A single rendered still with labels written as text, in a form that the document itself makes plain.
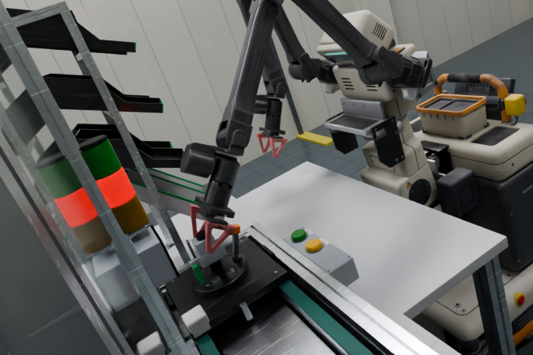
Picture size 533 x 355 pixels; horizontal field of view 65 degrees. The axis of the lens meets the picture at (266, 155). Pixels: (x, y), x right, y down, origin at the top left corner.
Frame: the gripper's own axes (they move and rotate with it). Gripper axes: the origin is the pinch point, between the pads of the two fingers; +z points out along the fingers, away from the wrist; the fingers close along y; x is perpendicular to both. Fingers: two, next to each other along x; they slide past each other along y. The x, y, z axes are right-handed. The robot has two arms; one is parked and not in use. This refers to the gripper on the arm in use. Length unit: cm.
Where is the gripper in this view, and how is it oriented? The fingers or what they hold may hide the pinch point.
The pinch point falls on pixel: (203, 242)
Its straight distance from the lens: 99.3
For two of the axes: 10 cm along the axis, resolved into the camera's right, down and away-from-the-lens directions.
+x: 8.5, 2.4, 4.7
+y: 4.4, 1.8, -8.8
